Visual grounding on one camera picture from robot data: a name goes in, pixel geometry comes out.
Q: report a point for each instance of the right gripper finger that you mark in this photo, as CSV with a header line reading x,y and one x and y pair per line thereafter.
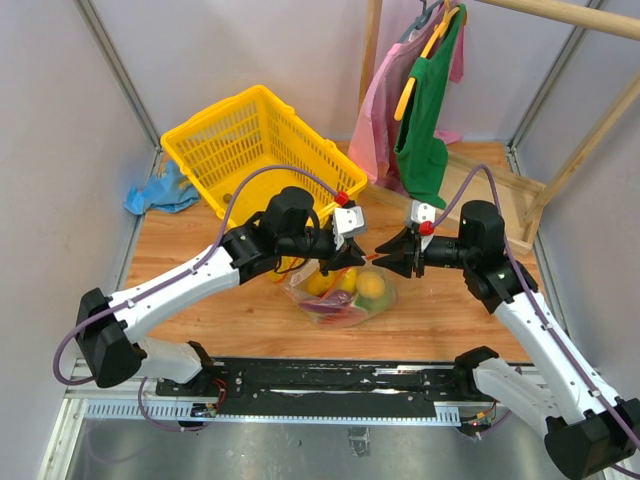
x,y
397,242
399,264

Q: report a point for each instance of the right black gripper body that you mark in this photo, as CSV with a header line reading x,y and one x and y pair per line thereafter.
x,y
417,257

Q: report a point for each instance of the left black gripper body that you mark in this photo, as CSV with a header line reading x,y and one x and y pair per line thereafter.
x,y
328,253

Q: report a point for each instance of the yellow banana toy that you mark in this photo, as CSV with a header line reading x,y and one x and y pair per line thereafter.
x,y
348,280

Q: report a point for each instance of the yellow orange mango toy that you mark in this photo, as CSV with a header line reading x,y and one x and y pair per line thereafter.
x,y
370,285

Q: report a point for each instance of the clear zip top bag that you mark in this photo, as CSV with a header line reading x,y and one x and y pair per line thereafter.
x,y
295,281

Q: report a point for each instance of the purple eggplant toy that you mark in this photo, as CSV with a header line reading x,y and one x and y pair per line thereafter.
x,y
334,302

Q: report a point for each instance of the watermelon slice toy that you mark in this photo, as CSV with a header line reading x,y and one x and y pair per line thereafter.
x,y
344,318

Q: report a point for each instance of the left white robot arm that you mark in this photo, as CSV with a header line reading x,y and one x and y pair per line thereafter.
x,y
114,340

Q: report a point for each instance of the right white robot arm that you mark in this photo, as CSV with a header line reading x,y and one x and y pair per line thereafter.
x,y
585,425

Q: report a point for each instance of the pink shirt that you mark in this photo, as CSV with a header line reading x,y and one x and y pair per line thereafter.
x,y
373,141

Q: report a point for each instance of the green shirt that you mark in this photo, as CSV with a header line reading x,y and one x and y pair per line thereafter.
x,y
421,156

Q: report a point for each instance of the wooden clothes rack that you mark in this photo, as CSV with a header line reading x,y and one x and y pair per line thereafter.
x,y
522,199

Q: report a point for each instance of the yellow plastic basket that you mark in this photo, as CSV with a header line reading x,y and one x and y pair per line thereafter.
x,y
252,146

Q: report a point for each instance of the blue cloth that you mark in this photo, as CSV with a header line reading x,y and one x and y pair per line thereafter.
x,y
169,191

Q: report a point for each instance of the grey clothes hanger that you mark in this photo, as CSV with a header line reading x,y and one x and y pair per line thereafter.
x,y
421,20

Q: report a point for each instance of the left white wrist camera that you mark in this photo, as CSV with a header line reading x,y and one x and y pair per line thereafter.
x,y
347,223

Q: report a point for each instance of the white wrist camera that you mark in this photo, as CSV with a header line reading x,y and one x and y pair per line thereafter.
x,y
347,223
420,223

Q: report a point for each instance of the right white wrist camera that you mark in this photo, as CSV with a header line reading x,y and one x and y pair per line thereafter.
x,y
420,223

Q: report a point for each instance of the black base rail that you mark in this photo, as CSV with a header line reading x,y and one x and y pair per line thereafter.
x,y
332,390

